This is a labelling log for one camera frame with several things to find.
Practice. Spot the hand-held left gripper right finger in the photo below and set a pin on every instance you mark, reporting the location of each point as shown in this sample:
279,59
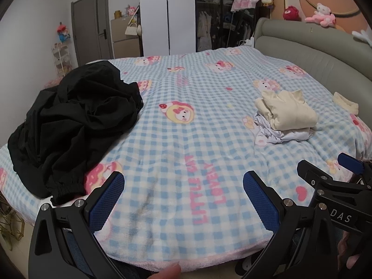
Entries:
261,202

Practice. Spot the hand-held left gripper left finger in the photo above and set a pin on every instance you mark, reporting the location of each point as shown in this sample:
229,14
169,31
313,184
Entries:
108,202

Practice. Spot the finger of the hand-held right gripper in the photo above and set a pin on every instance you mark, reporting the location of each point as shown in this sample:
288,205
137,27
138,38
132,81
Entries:
350,162
315,174

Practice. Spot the glass wardrobe with clothes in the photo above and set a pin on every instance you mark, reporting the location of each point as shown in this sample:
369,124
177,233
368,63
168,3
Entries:
215,20

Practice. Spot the person's right hand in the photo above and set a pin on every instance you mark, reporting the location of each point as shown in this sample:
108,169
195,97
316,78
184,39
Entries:
352,260

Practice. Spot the person's left hand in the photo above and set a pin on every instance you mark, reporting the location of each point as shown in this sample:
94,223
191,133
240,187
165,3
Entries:
167,271

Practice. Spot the white folded garment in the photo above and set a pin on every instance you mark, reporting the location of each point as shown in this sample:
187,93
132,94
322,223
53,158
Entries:
273,136

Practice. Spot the person's blue jeans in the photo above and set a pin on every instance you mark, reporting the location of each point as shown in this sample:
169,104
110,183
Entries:
74,248

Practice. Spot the small cream cloth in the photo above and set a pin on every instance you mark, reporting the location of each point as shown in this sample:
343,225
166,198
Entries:
345,102

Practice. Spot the cream folded garment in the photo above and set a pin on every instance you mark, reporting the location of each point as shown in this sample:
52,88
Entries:
287,113

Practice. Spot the black pants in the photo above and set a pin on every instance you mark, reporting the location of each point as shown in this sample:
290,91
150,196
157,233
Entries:
58,139

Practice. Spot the checkered cartoon printed blanket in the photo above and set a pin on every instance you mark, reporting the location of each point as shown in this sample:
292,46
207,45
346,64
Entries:
189,139

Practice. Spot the grey padded bed headboard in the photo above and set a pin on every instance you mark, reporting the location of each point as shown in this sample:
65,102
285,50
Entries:
305,43

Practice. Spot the pink and white cat plush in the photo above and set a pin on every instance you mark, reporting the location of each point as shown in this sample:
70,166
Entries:
321,16

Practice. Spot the beige cabinet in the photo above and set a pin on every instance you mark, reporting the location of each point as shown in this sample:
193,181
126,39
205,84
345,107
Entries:
128,46

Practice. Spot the red plush toy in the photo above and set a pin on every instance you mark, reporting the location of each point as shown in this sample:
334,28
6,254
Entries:
291,13

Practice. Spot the white handbag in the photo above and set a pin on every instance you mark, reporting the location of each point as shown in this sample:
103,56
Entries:
130,29

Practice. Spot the red and blue doll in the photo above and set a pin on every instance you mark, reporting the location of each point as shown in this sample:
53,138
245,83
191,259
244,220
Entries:
63,33

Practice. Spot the grey door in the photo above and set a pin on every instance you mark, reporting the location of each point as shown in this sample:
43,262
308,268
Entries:
90,26

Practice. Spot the yellow and white plush toy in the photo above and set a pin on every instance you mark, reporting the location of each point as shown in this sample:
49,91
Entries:
268,0

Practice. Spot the pink plush doll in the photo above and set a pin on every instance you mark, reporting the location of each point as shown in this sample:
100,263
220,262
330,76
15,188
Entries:
132,11

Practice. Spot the white wardrobe panel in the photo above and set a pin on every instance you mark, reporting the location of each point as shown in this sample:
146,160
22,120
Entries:
154,14

